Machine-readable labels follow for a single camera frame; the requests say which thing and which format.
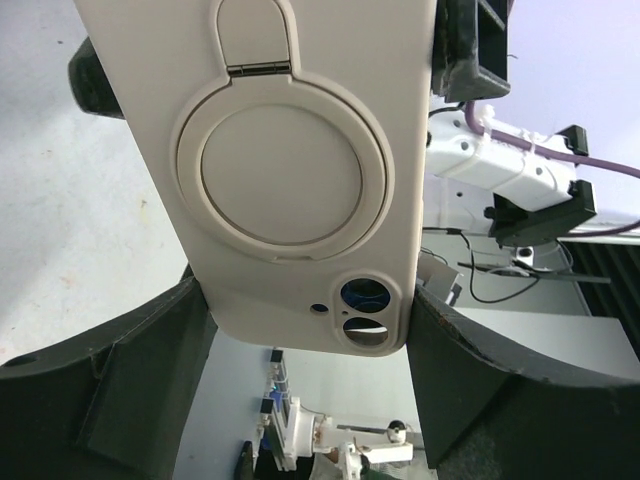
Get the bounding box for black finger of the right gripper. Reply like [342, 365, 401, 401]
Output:
[67, 37, 124, 119]
[431, 0, 513, 103]

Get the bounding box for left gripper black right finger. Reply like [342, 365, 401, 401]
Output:
[407, 287, 639, 479]

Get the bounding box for blue phone black screen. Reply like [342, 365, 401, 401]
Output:
[309, 277, 391, 318]

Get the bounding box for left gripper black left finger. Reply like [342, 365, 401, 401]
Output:
[1, 272, 217, 479]

